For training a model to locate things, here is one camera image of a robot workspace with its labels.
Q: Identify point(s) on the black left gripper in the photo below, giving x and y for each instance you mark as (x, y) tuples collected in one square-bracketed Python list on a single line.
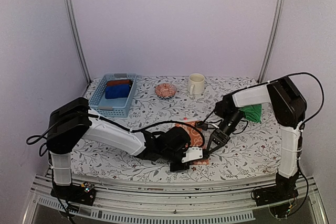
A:
[(174, 168)]

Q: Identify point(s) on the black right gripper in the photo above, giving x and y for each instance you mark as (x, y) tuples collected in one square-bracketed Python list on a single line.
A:
[(220, 136)]

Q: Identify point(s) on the aluminium left corner post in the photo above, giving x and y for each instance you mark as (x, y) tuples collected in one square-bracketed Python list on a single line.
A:
[(76, 39)]

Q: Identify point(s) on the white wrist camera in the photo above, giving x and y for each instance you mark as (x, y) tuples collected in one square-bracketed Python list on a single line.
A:
[(192, 154), (204, 126)]

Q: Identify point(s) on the aluminium front rail frame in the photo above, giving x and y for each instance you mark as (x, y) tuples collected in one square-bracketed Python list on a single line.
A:
[(123, 201)]

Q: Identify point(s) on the cream ceramic mug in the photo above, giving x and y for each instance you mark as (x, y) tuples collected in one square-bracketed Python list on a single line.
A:
[(196, 84)]

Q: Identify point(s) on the green microfibre towel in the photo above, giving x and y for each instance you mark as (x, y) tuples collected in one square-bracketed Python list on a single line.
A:
[(252, 113)]

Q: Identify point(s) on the blue rolled towel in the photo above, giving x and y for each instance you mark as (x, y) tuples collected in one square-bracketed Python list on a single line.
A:
[(120, 91)]

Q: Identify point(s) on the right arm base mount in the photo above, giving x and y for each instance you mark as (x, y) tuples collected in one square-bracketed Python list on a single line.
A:
[(284, 189)]

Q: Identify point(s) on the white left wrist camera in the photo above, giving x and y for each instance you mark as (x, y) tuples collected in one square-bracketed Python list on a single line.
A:
[(192, 154)]

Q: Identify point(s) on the red patterned small bowl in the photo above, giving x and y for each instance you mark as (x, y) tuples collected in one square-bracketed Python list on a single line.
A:
[(165, 91)]

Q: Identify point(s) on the light blue plastic basket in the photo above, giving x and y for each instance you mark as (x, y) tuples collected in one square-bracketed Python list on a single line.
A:
[(118, 108)]

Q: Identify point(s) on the red rolled towel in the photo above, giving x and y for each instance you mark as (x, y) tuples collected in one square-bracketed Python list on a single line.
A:
[(119, 82)]

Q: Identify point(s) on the orange rabbit print towel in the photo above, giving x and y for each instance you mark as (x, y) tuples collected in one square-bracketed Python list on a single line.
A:
[(196, 140)]

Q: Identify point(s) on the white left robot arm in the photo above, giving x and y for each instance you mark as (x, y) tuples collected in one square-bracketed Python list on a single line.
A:
[(74, 121)]

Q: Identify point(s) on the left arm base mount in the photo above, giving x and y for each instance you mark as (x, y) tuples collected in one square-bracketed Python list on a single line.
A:
[(83, 194)]

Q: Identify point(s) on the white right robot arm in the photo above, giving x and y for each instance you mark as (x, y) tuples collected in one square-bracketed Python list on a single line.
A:
[(288, 106)]

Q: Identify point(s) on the aluminium corner post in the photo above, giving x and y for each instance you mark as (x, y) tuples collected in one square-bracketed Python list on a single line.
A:
[(271, 40), (76, 39)]

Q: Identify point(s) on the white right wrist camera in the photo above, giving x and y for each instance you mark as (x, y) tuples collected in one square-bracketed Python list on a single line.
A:
[(204, 126)]

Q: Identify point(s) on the aluminium right corner post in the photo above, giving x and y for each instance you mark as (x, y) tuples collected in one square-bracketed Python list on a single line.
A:
[(271, 40)]

